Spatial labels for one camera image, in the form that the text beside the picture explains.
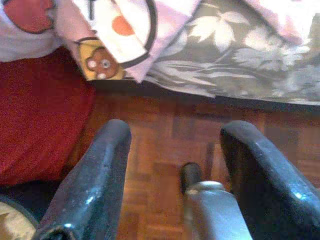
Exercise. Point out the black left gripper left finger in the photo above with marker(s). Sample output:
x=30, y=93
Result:
x=95, y=180

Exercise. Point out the silver robot left leg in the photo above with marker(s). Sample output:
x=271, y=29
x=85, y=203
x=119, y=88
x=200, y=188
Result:
x=212, y=212

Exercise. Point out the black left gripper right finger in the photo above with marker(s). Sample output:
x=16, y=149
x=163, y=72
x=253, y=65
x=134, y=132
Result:
x=270, y=180

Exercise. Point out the crumpled brown paper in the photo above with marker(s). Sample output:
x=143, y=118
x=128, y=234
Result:
x=12, y=222

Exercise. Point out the bed with grey floral sheet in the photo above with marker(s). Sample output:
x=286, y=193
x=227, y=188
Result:
x=237, y=62

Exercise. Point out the black waste bin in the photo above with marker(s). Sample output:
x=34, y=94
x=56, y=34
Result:
x=30, y=215

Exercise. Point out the pink cartoon print quilt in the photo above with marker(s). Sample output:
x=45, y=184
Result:
x=65, y=25

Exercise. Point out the large red cushion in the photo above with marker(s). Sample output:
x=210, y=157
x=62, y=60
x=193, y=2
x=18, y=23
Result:
x=37, y=112

